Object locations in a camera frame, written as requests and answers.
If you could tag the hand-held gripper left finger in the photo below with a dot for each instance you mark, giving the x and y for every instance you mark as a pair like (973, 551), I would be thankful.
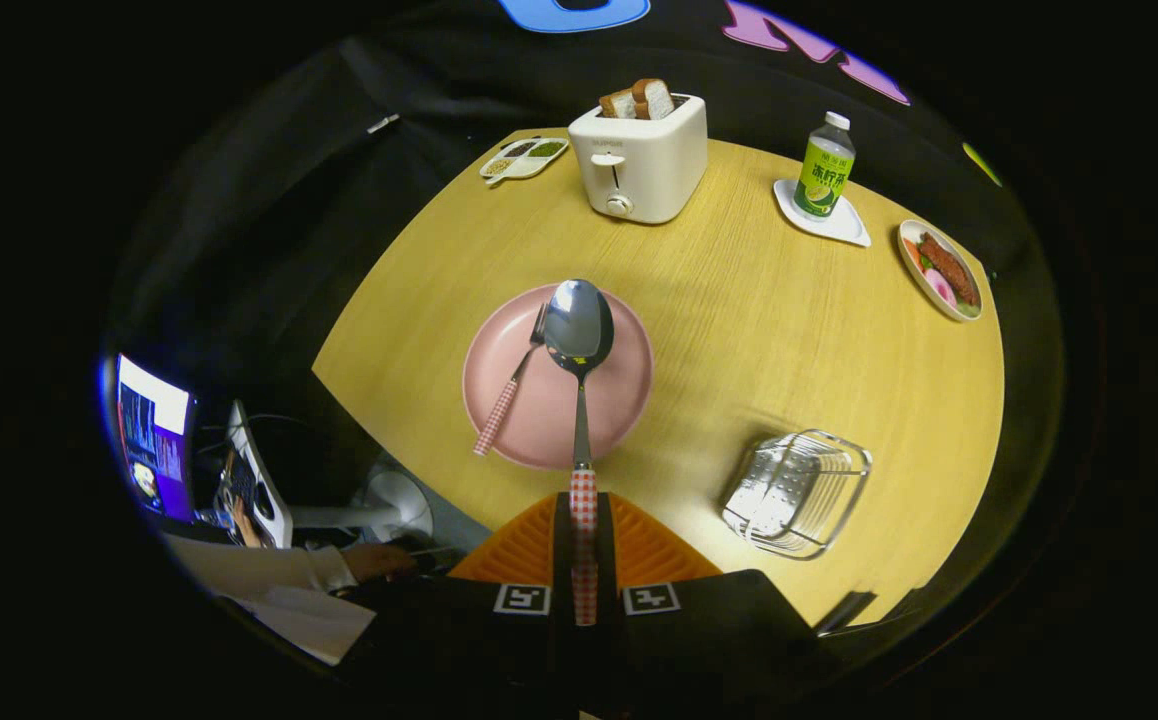
(561, 550)

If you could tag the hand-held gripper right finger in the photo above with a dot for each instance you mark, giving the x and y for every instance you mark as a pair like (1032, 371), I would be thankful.
(606, 550)

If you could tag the white stand base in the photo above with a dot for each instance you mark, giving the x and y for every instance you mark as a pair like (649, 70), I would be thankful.
(399, 500)

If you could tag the pink round plate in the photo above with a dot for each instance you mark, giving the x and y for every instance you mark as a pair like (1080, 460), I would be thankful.
(619, 380)

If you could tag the white laptop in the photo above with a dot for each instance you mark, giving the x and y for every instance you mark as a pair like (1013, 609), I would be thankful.
(264, 500)

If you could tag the white divided condiment dish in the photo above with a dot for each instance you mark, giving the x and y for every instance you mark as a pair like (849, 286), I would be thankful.
(524, 162)

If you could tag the white toaster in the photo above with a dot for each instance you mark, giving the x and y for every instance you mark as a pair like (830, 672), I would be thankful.
(649, 160)

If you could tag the white square coaster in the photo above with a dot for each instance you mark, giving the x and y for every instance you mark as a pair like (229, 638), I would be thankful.
(845, 229)

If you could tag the lit computer monitor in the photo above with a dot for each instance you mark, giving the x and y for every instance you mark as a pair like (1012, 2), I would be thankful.
(154, 430)

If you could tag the green label drink bottle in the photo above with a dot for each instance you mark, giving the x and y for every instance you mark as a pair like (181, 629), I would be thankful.
(824, 175)

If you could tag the plate of mixed food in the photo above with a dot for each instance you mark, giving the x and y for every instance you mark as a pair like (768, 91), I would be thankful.
(944, 270)

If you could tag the brown crust bread slice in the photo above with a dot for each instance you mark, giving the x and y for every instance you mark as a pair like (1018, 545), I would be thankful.
(619, 103)
(655, 98)

